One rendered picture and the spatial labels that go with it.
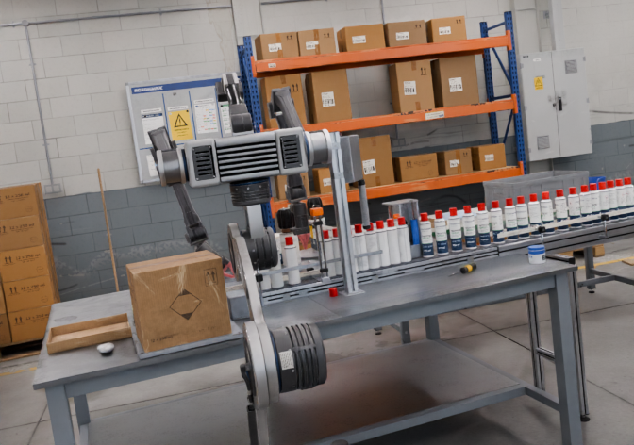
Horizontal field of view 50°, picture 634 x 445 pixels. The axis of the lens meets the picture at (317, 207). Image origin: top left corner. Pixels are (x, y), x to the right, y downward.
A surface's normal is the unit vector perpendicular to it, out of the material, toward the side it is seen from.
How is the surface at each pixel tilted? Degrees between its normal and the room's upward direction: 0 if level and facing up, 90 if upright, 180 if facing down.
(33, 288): 90
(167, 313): 90
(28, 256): 89
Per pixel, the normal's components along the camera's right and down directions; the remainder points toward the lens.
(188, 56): 0.22, 0.07
